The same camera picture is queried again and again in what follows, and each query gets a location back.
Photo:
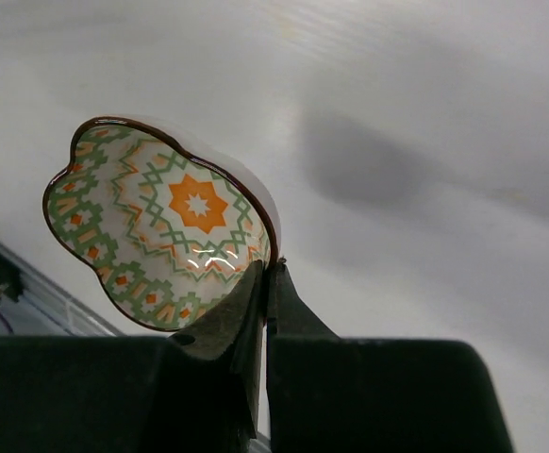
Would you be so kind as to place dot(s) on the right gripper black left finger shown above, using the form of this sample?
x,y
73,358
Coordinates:
x,y
194,391

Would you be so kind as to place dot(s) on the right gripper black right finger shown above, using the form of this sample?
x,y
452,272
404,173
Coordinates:
x,y
332,394

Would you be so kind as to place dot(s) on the small scalloped floral dish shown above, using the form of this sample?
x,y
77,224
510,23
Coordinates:
x,y
167,224

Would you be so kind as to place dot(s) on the aluminium rail frame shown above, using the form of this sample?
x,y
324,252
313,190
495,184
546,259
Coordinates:
x,y
44,298

